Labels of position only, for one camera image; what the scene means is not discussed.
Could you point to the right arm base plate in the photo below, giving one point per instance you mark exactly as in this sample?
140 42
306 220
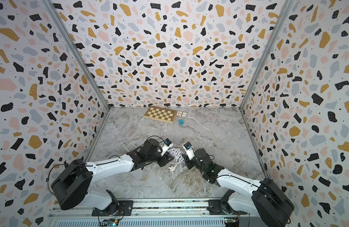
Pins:
215 207

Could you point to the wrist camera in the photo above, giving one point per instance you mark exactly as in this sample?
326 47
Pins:
189 150
166 146

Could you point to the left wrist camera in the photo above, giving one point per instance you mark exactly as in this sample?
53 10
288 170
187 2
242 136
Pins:
166 146

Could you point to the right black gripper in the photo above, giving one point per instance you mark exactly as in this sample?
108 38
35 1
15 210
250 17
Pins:
187 161

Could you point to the wooden chess board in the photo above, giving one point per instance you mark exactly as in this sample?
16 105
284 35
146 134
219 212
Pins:
161 114

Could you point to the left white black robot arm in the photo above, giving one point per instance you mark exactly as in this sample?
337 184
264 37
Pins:
71 187

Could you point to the playing card box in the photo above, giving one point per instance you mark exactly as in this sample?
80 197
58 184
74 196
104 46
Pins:
181 114

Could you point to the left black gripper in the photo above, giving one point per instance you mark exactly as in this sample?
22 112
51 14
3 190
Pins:
165 159

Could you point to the green circuit board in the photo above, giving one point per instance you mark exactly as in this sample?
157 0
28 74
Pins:
110 223

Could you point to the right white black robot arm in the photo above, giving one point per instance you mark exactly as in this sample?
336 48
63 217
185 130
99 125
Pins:
260 198

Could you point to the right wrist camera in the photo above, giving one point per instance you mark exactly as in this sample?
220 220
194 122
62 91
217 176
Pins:
189 150

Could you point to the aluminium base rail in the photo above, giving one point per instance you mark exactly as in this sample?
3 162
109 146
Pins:
184 212

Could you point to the purple power strip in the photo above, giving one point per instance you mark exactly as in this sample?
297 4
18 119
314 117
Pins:
173 153

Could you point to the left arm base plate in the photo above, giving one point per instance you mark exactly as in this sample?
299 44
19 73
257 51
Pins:
122 208

